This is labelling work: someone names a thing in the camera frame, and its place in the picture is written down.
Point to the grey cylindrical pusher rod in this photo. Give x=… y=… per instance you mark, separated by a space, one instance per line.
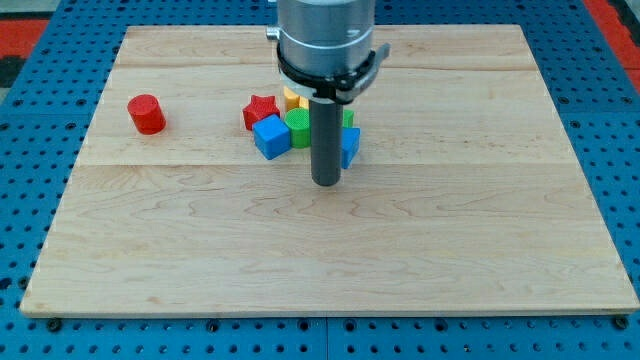
x=325 y=142

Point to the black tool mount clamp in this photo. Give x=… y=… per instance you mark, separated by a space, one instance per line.
x=340 y=89

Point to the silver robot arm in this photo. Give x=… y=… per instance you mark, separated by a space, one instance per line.
x=325 y=54

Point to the blue triangle block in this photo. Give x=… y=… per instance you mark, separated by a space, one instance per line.
x=349 y=146

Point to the blue cube block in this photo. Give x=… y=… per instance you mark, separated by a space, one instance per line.
x=272 y=137

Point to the green block behind rod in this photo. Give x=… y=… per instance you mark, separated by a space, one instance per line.
x=348 y=118

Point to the green cylinder block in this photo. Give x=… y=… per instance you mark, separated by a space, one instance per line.
x=298 y=122

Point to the yellow block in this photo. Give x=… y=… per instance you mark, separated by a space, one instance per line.
x=293 y=100

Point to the red star block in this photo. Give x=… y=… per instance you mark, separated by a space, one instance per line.
x=259 y=108

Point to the wooden board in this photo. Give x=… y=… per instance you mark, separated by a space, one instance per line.
x=464 y=199

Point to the red cylinder block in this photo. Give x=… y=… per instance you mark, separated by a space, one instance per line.
x=146 y=114

